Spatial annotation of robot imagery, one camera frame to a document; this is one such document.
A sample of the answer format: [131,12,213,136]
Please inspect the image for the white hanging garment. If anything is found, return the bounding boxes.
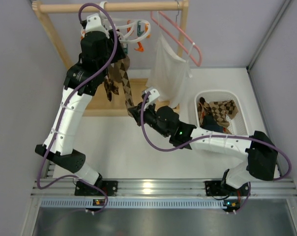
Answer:
[145,11,193,110]

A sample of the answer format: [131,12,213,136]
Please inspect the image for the wooden clothes rack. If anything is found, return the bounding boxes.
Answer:
[31,0,189,117]

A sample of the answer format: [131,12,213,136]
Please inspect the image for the pink clothes hanger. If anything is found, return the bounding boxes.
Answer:
[150,11,203,67]

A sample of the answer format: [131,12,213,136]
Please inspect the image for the white plastic laundry basket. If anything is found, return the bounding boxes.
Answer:
[194,90,249,135]

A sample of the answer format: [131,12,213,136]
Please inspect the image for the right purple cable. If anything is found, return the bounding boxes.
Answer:
[141,92,292,213]

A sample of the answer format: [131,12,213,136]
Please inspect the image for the dark brown argyle sock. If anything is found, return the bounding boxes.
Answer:
[104,74,119,102]

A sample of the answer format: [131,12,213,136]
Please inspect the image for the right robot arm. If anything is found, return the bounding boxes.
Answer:
[128,104,278,190]

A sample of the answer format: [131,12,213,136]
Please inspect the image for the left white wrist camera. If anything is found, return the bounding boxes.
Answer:
[81,13,110,39]

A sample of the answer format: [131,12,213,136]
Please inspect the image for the plain brown sock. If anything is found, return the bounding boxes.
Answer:
[108,56,130,83]

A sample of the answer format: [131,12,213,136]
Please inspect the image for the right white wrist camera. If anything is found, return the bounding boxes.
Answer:
[142,87,160,109]

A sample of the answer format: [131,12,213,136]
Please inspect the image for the white round clip hanger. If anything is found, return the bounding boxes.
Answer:
[78,0,151,54]

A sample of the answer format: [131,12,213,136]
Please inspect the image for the aluminium mounting rail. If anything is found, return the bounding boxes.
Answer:
[30,179,297,212]

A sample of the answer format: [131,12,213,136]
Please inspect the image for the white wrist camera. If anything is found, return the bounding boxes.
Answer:
[142,87,160,109]
[81,13,110,39]

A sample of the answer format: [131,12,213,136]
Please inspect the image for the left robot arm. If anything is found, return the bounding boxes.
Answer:
[35,29,126,188]

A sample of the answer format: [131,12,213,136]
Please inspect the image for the pile of socks in basket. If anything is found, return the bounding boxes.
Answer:
[197,97,238,134]

